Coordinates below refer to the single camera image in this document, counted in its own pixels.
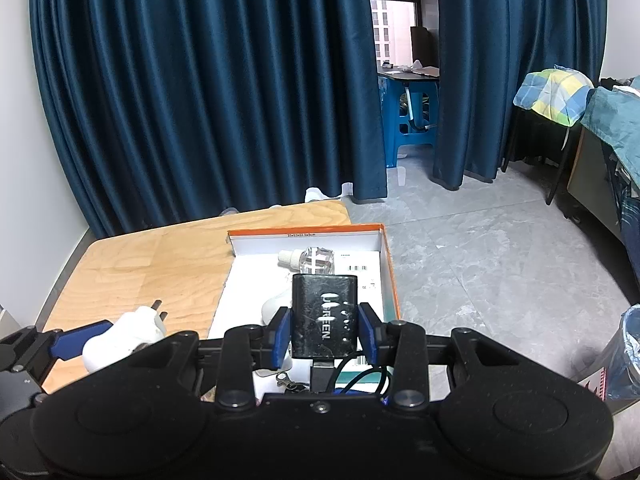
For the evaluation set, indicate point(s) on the black chair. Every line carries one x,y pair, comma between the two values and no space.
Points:
560,170

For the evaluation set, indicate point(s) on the orange box with white inside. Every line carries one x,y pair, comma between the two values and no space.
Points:
250,270

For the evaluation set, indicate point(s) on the black power adapter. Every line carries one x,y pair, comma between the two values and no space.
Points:
325,310

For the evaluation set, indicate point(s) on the window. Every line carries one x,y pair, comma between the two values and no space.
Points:
390,10

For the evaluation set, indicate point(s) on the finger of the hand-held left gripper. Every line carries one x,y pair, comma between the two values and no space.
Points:
80,337

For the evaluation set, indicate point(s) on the wooden bed frame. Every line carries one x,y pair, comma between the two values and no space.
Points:
590,180

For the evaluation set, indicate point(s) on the white green-leaf plug-in heater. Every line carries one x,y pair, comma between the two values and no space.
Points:
120,342

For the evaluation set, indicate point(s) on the small metal clasp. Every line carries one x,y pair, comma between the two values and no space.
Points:
285,379

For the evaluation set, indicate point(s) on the grey balcony table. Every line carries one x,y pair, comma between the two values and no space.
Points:
410,72

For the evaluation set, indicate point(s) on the plaid yellow blue cloth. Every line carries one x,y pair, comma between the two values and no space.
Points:
552,92

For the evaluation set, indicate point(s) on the dark blue cloth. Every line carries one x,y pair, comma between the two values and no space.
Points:
630,205

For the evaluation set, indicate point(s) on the green and white carton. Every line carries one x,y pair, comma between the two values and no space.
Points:
387,300

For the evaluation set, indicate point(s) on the clear liquid refill bottle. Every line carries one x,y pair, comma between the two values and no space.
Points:
315,260

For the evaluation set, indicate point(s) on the bin with blue bag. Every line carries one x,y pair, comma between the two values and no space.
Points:
625,355

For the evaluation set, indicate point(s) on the plain white plug-in heater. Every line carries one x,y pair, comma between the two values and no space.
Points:
272,310

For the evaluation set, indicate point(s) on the wide dark blue curtain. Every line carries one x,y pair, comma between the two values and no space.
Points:
200,85

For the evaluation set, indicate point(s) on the teal cloth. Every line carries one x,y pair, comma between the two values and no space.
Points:
615,115

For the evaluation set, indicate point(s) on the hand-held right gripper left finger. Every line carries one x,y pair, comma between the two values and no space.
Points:
281,340

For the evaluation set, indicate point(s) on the narrow dark blue curtain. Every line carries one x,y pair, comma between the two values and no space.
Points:
500,60

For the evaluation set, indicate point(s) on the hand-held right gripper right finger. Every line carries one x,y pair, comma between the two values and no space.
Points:
367,332

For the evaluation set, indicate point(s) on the blue plastic stool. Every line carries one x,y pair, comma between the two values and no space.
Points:
400,120

